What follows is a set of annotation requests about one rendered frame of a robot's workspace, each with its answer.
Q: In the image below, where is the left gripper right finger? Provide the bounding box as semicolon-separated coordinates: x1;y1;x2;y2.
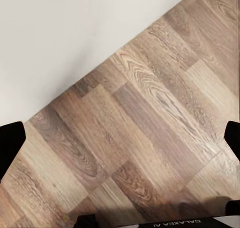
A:
223;121;240;161

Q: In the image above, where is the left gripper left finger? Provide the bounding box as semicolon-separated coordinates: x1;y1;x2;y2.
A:
0;121;26;181

